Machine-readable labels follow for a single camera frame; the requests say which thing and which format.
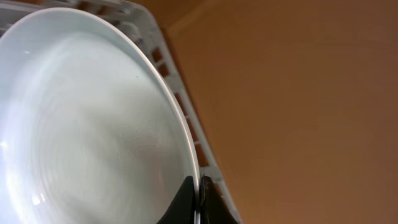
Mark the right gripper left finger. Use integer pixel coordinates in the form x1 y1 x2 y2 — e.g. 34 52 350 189
157 176 196 224

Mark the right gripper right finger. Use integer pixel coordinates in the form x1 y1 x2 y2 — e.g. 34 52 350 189
200 175 238 224

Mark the large light blue plate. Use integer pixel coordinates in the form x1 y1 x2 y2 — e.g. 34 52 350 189
1 8 199 223

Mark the grey dishwasher rack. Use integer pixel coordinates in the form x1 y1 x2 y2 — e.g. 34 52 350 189
1 0 242 223

